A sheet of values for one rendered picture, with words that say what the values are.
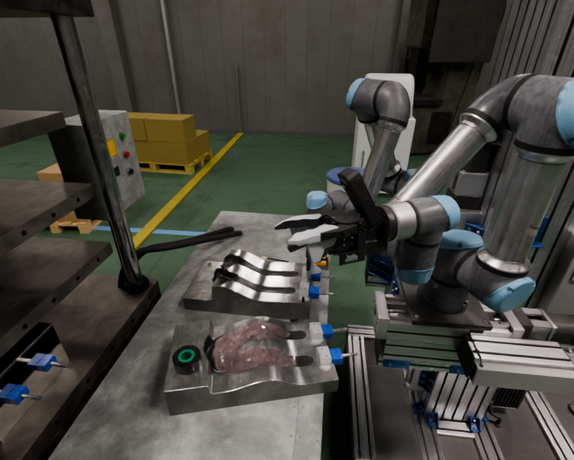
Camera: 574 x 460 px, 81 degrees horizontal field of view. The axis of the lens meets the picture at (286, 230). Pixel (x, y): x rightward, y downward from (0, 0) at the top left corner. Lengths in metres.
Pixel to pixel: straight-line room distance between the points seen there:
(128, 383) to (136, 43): 7.23
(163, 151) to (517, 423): 4.82
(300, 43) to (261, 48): 0.74
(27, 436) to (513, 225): 1.37
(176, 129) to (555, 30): 4.54
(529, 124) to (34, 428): 1.45
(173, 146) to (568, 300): 4.71
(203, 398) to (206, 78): 6.83
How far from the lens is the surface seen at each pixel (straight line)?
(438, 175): 0.85
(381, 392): 1.93
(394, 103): 1.20
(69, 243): 1.59
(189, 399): 1.09
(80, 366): 1.41
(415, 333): 1.19
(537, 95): 0.84
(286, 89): 7.16
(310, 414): 1.11
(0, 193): 1.50
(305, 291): 1.30
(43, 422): 1.32
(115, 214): 1.44
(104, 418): 1.22
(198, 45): 7.49
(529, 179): 0.86
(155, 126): 5.26
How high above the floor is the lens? 1.75
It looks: 30 degrees down
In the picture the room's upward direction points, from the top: straight up
